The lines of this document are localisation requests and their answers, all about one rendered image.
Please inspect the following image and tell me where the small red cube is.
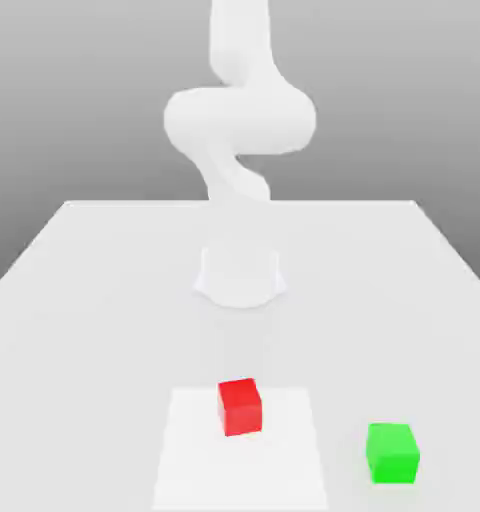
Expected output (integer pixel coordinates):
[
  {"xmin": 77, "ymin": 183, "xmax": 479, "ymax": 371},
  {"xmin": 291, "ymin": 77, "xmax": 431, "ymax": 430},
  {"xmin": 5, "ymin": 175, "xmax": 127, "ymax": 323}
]
[{"xmin": 217, "ymin": 376, "xmax": 264, "ymax": 438}]

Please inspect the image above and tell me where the small green cube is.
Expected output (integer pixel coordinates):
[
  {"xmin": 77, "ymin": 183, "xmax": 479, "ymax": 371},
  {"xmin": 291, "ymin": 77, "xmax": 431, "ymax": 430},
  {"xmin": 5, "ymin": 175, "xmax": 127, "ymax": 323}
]
[{"xmin": 365, "ymin": 422, "xmax": 421, "ymax": 485}]

